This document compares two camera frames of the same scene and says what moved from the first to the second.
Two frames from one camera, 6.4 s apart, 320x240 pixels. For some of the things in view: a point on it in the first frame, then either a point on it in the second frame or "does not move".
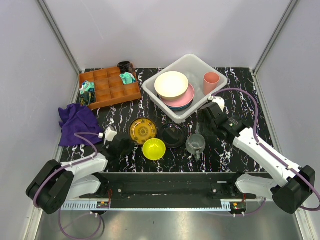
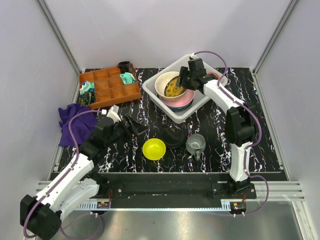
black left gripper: (131, 145) → (134, 126)
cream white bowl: (170, 85) does not move
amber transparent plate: (141, 129) → (171, 89)
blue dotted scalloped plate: (180, 108) does not move
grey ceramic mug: (195, 144) does not move
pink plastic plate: (188, 98) does not move
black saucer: (173, 135) does not move
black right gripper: (200, 119) → (183, 73)
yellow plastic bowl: (154, 149) does not move
